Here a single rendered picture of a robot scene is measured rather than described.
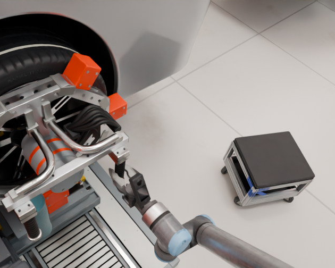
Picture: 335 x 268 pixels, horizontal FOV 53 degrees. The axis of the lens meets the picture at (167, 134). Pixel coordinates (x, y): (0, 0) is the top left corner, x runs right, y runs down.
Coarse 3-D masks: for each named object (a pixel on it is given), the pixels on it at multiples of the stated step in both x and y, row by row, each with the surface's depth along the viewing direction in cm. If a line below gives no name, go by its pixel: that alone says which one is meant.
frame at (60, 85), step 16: (48, 80) 104; (64, 80) 105; (0, 96) 97; (16, 96) 99; (32, 96) 99; (48, 96) 102; (80, 96) 112; (96, 96) 118; (0, 112) 94; (16, 112) 97; (0, 128) 97; (96, 128) 139; (0, 192) 125
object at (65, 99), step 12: (24, 84) 104; (60, 108) 149; (72, 108) 145; (12, 120) 117; (24, 120) 117; (60, 120) 131; (72, 120) 146; (12, 132) 118; (24, 132) 128; (84, 132) 144; (0, 144) 117; (12, 144) 122; (0, 156) 123; (12, 156) 142; (0, 168) 134; (12, 168) 134; (24, 168) 140; (0, 180) 129; (12, 180) 133
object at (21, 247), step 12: (84, 180) 192; (96, 192) 187; (84, 204) 184; (96, 204) 189; (0, 216) 173; (60, 216) 178; (72, 216) 178; (0, 228) 166; (60, 228) 178; (12, 240) 165; (24, 240) 168; (24, 252) 168
